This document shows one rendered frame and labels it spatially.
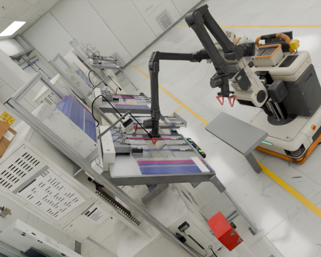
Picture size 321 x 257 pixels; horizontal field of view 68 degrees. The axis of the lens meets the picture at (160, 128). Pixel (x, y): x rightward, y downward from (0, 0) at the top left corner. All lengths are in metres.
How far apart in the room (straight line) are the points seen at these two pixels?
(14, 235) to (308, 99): 2.15
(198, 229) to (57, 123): 1.27
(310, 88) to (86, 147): 1.79
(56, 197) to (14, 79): 3.49
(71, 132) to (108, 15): 8.10
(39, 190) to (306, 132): 2.03
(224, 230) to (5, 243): 1.02
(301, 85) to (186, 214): 1.34
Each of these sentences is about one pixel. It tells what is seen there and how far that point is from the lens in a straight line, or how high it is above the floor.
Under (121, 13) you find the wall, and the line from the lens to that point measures 9.42.
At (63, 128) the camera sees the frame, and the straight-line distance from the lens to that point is 1.45.
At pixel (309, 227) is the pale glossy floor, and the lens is 2.17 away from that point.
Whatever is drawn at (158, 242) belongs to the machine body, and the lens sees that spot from 1.94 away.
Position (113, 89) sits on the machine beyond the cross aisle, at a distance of 6.43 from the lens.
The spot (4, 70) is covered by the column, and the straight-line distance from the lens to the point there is 4.82.
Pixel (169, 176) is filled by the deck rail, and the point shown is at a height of 0.95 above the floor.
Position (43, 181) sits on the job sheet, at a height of 1.48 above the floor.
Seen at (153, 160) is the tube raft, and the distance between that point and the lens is 1.72.
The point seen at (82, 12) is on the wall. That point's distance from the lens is 9.34.
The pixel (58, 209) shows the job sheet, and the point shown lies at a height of 1.29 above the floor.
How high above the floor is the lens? 1.92
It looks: 28 degrees down
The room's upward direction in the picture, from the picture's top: 41 degrees counter-clockwise
